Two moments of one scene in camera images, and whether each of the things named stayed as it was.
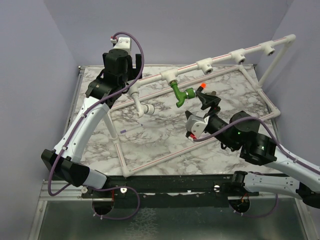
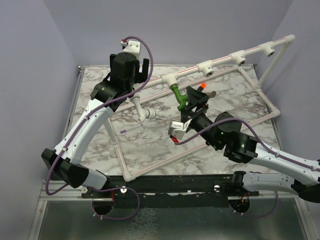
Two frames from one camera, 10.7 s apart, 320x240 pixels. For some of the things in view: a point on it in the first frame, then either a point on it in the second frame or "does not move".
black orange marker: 202,85 does not move
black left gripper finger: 104,55 → 111,57
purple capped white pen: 124,131 does not move
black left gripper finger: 136,72 → 143,76
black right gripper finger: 208,101 → 195,98
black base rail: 168,191 does not move
